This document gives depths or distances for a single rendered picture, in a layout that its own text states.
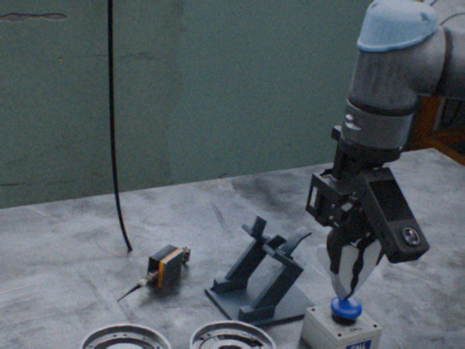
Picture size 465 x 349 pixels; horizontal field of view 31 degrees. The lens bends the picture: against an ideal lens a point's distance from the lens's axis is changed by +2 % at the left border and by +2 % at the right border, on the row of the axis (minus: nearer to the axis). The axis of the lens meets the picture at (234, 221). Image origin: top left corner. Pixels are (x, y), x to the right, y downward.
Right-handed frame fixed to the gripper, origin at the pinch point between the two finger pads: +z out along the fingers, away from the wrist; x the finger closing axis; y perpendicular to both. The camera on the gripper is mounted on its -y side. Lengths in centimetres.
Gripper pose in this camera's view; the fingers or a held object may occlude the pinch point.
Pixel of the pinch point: (349, 293)
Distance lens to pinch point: 106.7
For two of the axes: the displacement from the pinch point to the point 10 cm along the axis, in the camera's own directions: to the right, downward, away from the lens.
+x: -8.6, 1.5, -4.9
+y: -5.0, -4.7, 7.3
